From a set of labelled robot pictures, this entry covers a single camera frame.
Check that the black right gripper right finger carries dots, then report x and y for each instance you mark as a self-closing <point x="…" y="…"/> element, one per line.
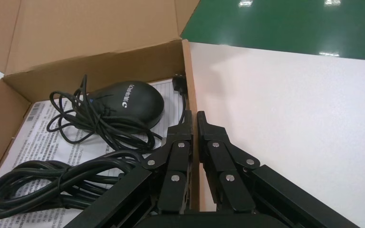
<point x="229" y="176"/>

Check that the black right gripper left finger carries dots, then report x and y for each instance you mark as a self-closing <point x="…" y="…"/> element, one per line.
<point x="176" y="163"/>

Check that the brown cardboard storage box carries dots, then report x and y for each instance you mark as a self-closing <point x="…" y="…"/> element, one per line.
<point x="75" y="37"/>

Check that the white printed manual sheet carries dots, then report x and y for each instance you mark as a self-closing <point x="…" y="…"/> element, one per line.
<point x="37" y="138"/>

